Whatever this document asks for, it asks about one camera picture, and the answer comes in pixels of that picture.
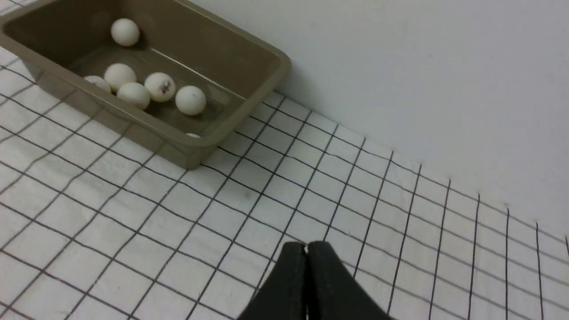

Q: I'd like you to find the olive plastic bin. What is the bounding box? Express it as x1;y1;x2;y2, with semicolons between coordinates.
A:
1;0;292;169

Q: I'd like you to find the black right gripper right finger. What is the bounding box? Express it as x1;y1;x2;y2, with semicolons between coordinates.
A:
307;241;392;320

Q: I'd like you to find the white ping-pong ball with logo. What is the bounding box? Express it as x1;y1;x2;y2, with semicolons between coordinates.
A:
144;72;176;103

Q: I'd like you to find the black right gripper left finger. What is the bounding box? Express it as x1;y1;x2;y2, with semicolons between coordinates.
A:
238;242;307;320

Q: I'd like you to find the white grid tablecloth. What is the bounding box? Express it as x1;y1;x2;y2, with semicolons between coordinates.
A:
1;49;568;320

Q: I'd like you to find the white ping-pong ball with mark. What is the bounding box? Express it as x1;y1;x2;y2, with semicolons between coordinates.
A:
84;75;112;93

